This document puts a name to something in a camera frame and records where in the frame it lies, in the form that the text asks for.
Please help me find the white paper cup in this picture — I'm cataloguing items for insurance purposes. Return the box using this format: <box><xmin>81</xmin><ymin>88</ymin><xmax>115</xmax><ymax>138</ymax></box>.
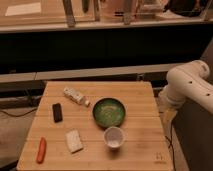
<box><xmin>103</xmin><ymin>127</ymin><xmax>125</xmax><ymax>149</ymax></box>

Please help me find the black cable at table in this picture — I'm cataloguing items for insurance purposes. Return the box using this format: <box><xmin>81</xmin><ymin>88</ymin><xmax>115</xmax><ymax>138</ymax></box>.
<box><xmin>164</xmin><ymin>119</ymin><xmax>177</xmax><ymax>164</ymax></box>

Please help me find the white plastic bottle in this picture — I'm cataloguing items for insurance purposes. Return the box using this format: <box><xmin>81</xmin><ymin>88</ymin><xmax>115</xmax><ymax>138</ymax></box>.
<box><xmin>63</xmin><ymin>87</ymin><xmax>90</xmax><ymax>107</ymax></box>

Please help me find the black cable on floor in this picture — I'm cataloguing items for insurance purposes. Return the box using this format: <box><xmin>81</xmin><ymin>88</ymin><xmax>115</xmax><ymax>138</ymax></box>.
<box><xmin>0</xmin><ymin>106</ymin><xmax>38</xmax><ymax>118</ymax></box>

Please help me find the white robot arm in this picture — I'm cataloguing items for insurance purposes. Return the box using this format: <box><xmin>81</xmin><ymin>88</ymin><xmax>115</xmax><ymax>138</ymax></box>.
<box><xmin>159</xmin><ymin>60</ymin><xmax>213</xmax><ymax>123</ymax></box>

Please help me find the white paper sheet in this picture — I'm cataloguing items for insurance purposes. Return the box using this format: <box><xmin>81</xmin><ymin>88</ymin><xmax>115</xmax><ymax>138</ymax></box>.
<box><xmin>5</xmin><ymin>2</ymin><xmax>41</xmax><ymax>16</ymax></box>

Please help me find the white sponge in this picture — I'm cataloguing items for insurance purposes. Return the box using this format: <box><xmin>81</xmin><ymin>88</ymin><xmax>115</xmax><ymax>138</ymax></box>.
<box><xmin>66</xmin><ymin>130</ymin><xmax>83</xmax><ymax>153</ymax></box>

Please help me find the orange carrot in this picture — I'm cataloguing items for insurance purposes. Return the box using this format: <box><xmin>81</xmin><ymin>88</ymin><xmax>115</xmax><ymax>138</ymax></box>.
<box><xmin>36</xmin><ymin>137</ymin><xmax>46</xmax><ymax>163</ymax></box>

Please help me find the green ceramic bowl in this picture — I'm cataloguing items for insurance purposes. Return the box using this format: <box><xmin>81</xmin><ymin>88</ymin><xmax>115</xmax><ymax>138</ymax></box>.
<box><xmin>92</xmin><ymin>98</ymin><xmax>126</xmax><ymax>128</ymax></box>

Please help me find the black rectangular block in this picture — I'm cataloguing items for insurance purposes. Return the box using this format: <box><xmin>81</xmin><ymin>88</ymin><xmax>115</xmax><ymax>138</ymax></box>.
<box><xmin>52</xmin><ymin>103</ymin><xmax>63</xmax><ymax>123</ymax></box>

